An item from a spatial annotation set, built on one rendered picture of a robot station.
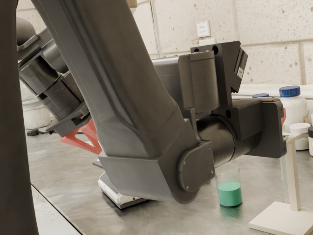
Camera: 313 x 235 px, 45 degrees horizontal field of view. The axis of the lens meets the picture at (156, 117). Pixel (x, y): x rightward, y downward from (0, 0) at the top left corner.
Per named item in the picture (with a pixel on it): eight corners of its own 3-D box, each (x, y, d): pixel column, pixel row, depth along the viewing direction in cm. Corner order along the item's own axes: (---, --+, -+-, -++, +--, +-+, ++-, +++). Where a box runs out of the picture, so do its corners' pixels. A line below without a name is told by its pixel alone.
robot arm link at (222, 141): (195, 103, 45) (153, 114, 40) (236, 102, 41) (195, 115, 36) (201, 159, 46) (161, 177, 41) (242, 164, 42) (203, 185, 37)
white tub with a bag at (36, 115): (25, 126, 176) (14, 80, 172) (56, 120, 178) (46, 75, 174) (18, 132, 163) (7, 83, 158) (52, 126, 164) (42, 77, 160)
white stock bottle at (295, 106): (288, 146, 89) (282, 91, 86) (273, 139, 96) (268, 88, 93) (316, 140, 90) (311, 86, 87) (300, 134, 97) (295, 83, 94)
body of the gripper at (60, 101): (67, 117, 72) (40, 87, 70) (104, 96, 67) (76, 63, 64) (51, 138, 67) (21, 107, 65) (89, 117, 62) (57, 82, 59)
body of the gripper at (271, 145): (213, 100, 51) (175, 111, 46) (285, 99, 43) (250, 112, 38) (218, 148, 52) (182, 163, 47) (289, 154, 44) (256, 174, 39)
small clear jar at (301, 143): (306, 143, 89) (304, 121, 88) (316, 148, 84) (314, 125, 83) (287, 147, 88) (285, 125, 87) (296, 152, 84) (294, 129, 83)
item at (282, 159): (287, 205, 54) (278, 99, 52) (281, 204, 55) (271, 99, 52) (291, 202, 55) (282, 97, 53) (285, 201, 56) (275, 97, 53)
